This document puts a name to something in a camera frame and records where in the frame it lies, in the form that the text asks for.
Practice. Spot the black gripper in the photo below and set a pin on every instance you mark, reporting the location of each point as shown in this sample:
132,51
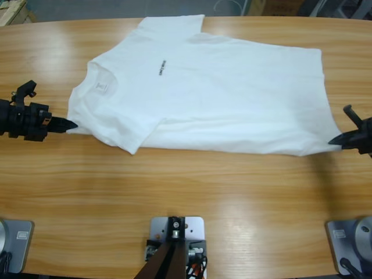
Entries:
366,136
26,122

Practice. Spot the white t-shirt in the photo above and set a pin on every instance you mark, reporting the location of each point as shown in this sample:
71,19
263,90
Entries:
218,96

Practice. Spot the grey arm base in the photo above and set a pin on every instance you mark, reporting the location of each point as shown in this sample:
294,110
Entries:
17,244
351,235

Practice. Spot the light wooden pallet stack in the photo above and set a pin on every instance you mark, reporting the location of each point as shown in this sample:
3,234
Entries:
14,14

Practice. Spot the brown cardboard box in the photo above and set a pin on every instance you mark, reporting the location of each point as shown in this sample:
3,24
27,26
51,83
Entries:
279,5

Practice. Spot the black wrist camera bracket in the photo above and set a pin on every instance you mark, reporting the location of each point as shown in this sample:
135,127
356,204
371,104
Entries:
24,91
352,114

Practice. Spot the grey metal frame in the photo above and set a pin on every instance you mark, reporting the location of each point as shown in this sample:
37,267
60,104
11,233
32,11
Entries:
348,8

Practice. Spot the grey metal post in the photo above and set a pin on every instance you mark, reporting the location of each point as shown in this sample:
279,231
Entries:
245,7

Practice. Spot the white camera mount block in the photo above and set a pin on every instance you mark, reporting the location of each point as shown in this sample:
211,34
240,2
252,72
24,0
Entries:
194,229

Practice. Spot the dark brown camera post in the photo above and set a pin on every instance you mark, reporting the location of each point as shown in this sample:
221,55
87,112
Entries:
171,255

